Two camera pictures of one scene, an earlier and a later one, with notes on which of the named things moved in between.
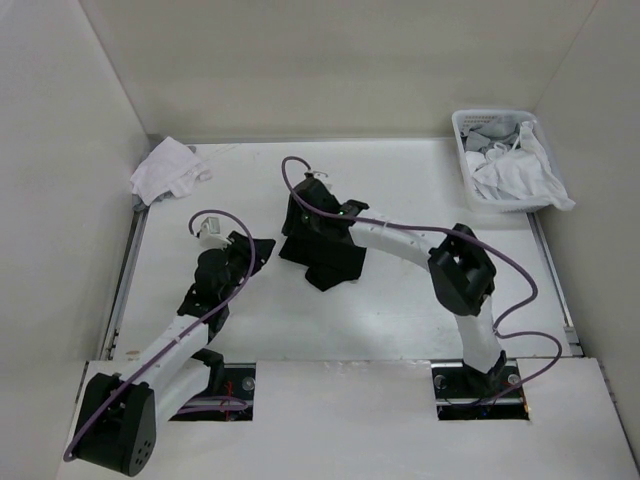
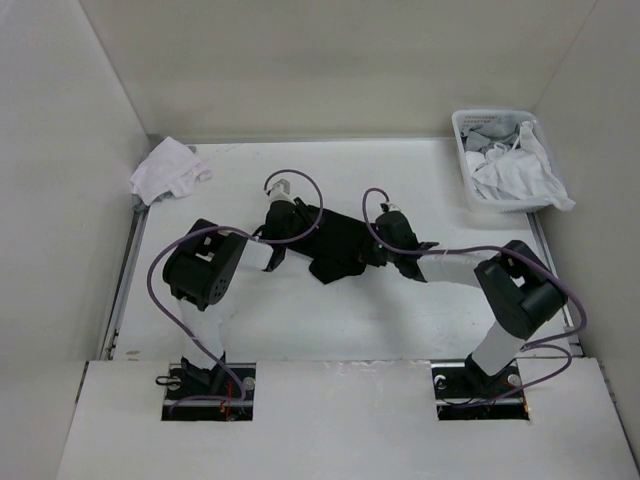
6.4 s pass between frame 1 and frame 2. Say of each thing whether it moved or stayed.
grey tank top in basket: stayed
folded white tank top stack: stayed
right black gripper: moved
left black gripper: moved
